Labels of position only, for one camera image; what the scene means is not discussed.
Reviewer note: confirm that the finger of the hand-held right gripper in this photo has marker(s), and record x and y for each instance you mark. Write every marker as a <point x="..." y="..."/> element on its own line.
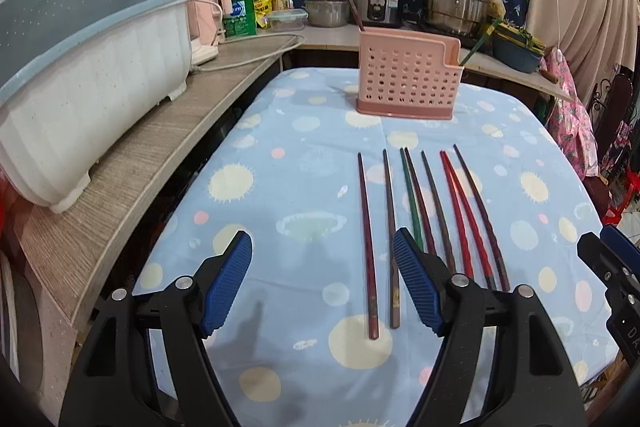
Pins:
<point x="622" y="247"/>
<point x="595" y="249"/>

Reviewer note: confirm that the blue planet print tablecloth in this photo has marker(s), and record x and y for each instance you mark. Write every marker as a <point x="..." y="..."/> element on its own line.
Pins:
<point x="300" y="157"/>

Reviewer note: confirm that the dark brown twisted chopstick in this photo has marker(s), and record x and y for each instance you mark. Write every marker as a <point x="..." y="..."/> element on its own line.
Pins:
<point x="483" y="207"/>

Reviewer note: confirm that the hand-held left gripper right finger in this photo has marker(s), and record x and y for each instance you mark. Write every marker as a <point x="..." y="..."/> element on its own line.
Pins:
<point x="417" y="287"/>

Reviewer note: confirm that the green tin can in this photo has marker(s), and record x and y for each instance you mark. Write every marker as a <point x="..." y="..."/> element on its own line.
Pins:
<point x="240" y="14"/>

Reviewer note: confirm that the white dish drainer tub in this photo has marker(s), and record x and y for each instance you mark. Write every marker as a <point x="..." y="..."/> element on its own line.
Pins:
<point x="100" y="72"/>

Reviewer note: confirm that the pink electric kettle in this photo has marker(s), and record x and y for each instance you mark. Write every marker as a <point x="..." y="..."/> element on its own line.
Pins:
<point x="205" y="7"/>

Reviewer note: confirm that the wooden shelf board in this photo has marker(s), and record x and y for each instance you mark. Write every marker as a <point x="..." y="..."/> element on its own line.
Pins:
<point x="500" y="74"/>

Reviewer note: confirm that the yellow packet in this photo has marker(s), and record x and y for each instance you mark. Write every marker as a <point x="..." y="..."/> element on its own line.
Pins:
<point x="262" y="13"/>

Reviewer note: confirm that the grey wooden counter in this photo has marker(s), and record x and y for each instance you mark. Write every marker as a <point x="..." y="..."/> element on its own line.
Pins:
<point x="150" y="147"/>

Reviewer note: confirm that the pink floral garment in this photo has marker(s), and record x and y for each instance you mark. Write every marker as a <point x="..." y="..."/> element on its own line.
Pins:
<point x="570" y="117"/>

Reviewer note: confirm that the yellow sponge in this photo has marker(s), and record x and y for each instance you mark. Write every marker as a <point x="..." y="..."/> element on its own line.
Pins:
<point x="496" y="8"/>

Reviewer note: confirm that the red stool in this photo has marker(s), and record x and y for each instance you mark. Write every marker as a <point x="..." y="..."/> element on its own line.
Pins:
<point x="616" y="209"/>

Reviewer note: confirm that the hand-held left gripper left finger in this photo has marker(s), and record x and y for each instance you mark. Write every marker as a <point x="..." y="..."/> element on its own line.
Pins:
<point x="227" y="287"/>

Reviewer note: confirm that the maroon chopstick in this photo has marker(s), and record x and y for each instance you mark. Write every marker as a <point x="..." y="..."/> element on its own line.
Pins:
<point x="420" y="202"/>

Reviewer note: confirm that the blue basin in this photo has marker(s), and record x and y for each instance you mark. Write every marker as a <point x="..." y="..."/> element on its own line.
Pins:
<point x="517" y="54"/>

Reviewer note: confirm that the dark ornate chair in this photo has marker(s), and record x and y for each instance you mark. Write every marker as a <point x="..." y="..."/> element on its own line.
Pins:
<point x="615" y="122"/>

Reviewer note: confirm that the clear food container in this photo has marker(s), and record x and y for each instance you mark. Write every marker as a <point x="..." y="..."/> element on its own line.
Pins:
<point x="285" y="20"/>

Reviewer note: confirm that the pink perforated utensil holder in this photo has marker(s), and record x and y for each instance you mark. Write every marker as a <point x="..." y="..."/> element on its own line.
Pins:
<point x="405" y="72"/>

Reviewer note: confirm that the green chopstick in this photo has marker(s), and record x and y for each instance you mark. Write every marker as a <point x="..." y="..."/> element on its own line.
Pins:
<point x="480" y="42"/>
<point x="411" y="202"/>

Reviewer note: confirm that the small steel pot with lid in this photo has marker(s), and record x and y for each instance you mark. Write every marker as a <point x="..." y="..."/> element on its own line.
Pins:
<point x="327" y="9"/>

